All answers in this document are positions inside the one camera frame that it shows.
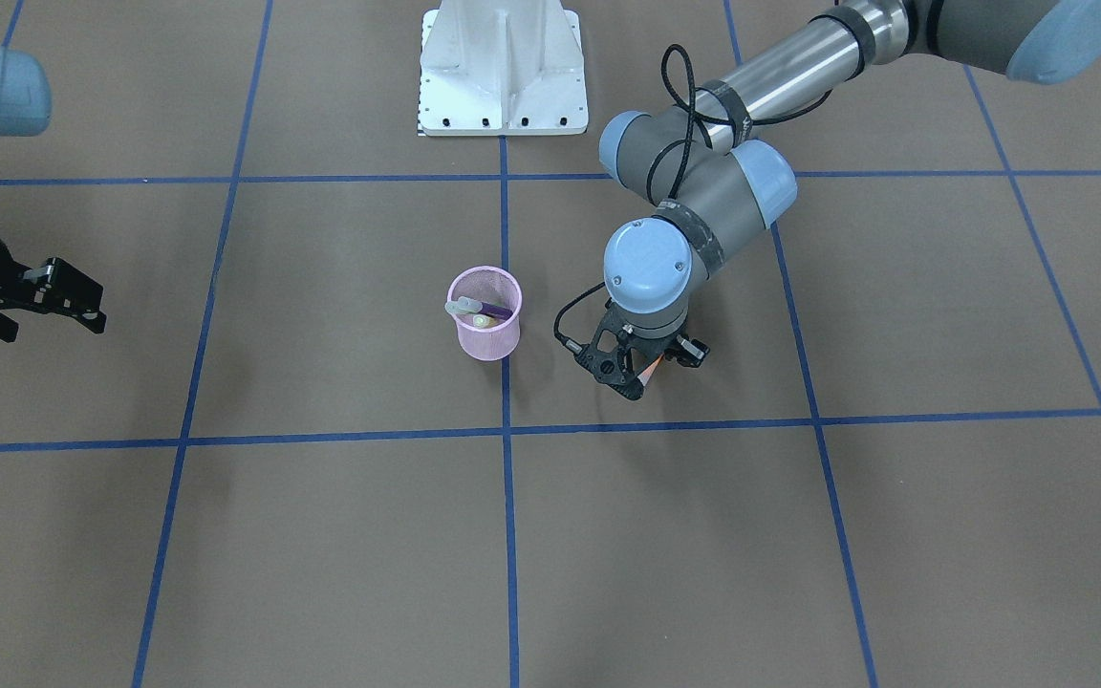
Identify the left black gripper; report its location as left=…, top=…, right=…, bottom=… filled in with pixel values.
left=575, top=302, right=709, bottom=401

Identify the orange highlighter pen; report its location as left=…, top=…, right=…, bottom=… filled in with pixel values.
left=637, top=354, right=663, bottom=387

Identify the purple marker pen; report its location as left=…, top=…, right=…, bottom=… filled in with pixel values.
left=481, top=301, right=514, bottom=323

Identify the yellow highlighter pen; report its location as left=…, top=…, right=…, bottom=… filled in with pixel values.
left=471, top=313, right=495, bottom=330

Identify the green highlighter pen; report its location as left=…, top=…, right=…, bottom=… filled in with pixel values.
left=444, top=297, right=484, bottom=316

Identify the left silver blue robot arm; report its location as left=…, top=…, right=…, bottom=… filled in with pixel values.
left=556, top=1, right=1101, bottom=400

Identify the pink mesh pen holder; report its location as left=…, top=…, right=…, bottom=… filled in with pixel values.
left=445, top=266, right=523, bottom=361

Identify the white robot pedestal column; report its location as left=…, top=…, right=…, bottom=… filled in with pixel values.
left=417, top=1, right=590, bottom=136

